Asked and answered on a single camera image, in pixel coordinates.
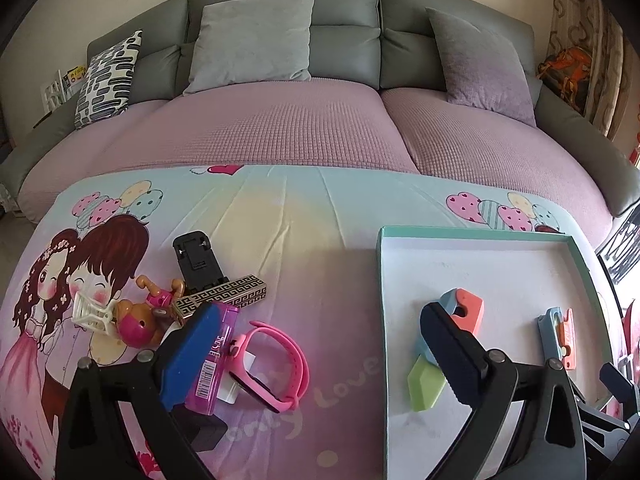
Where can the light grey pillow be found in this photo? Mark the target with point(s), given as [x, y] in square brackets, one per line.
[250, 40]

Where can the pink textured sofa cover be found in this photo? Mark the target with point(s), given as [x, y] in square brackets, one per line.
[300, 125]

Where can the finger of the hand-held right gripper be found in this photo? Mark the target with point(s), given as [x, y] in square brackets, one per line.
[600, 425]
[617, 382]

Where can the black white patterned pillow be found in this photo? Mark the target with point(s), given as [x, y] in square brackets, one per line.
[105, 80]

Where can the black folding phone stand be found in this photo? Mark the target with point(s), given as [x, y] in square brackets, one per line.
[195, 260]

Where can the white wall charger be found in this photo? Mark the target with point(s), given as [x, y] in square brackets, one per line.
[227, 392]

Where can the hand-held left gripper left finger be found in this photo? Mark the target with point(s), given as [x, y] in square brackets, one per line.
[192, 360]

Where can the small blue orange utility knife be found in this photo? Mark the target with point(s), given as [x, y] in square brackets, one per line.
[555, 330]

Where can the teal cardboard tray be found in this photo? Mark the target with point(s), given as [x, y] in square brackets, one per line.
[500, 270]

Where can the grey sofa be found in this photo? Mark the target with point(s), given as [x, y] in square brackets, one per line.
[350, 0]

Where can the purple grey pillow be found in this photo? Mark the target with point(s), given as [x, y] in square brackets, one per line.
[475, 60]

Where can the black wall charger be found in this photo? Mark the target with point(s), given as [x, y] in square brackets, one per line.
[205, 432]

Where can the white book rack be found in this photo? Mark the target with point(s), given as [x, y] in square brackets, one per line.
[52, 95]

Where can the red hanging decoration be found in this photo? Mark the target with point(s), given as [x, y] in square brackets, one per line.
[636, 150]

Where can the large blue coral utility knife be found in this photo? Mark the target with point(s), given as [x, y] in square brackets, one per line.
[467, 310]

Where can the cream hair claw clip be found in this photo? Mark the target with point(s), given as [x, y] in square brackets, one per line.
[92, 316]

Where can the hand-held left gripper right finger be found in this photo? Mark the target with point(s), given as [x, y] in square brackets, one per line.
[447, 350]

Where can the pink dog toy figure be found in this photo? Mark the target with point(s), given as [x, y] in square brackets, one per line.
[135, 327]

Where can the pink translucent lighter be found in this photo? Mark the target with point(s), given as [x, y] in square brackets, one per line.
[220, 355]

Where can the beige patterned curtain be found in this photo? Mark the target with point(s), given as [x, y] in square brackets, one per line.
[580, 10]

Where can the pink wrist watch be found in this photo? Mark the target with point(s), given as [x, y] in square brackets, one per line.
[295, 360]

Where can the printed cartoon blanket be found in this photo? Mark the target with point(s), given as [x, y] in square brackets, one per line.
[310, 240]

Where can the gold patterned lighter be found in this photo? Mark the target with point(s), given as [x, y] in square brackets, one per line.
[235, 292]

